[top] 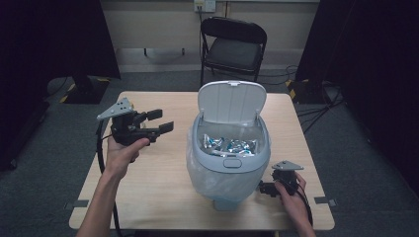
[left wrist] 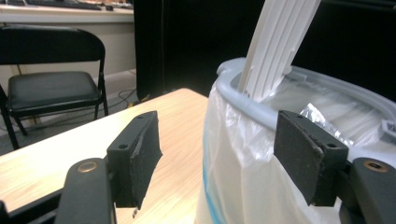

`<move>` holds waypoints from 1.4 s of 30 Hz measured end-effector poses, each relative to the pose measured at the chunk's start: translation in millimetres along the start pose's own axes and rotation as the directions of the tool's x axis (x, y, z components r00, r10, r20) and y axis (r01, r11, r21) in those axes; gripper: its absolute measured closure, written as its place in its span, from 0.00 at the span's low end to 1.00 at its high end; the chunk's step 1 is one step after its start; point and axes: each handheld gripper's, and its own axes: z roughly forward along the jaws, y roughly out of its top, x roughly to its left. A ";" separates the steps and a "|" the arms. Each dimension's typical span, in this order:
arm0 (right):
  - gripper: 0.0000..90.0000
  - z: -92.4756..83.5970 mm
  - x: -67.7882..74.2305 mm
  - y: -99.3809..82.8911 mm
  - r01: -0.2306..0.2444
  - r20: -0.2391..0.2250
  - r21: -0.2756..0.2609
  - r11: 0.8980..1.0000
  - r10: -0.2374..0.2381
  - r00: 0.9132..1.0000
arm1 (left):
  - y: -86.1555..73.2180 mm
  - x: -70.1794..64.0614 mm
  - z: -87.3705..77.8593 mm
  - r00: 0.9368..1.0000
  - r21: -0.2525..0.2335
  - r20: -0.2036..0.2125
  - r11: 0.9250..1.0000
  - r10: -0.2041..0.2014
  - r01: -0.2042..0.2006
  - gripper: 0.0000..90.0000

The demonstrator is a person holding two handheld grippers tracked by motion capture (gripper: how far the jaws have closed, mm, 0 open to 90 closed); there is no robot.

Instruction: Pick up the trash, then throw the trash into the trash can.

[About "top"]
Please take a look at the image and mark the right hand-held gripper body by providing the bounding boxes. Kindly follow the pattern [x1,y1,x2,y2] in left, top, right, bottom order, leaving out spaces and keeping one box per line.
[270,159,305,196]

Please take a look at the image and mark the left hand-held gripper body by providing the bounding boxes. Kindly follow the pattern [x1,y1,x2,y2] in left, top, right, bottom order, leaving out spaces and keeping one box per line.
[96,96,160,148]

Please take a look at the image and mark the grey trash bin white lid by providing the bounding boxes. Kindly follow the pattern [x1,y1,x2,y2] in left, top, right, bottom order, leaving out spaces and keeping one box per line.
[186,80,273,212]

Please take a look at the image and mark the person's right hand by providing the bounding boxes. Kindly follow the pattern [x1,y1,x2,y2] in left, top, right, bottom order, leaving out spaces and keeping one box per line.
[274,171,313,225]

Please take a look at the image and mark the person's left hand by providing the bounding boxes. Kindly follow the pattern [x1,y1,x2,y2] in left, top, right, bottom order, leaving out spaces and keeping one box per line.
[104,133,151,182]

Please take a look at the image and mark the grey tape strip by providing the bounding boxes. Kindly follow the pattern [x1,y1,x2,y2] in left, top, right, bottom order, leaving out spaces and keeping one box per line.
[313,196,338,207]
[63,198,90,211]

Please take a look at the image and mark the black stand base yellow tape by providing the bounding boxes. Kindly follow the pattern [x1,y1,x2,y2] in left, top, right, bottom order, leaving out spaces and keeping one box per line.
[58,74,112,106]
[285,78,331,106]

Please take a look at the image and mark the black folding chair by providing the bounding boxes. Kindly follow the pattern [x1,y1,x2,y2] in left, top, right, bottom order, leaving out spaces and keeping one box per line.
[199,16,269,87]

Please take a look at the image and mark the black curtain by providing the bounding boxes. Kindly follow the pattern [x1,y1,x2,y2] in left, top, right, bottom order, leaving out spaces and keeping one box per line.
[293,0,419,198]
[0,0,122,172]

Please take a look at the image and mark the right hand-held gripper cable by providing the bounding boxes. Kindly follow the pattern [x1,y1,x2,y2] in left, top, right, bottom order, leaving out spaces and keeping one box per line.
[288,181,314,228]

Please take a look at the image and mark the hand-held gripper cable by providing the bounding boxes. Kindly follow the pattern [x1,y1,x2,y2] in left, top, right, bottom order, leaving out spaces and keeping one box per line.
[95,119,125,237]
[288,181,314,228]

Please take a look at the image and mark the left hand-held gripper cable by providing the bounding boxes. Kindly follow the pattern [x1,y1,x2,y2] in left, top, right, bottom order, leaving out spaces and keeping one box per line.
[95,119,125,237]

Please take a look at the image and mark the black floor cables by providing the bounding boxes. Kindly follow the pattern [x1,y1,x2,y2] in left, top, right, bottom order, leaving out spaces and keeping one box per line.
[256,64,346,134]

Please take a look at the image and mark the black wall cable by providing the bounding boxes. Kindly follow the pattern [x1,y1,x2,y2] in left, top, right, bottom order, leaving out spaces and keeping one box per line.
[197,5,204,57]

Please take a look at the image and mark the white wall socket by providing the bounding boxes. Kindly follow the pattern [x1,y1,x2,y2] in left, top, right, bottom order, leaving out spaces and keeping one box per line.
[193,0,217,14]

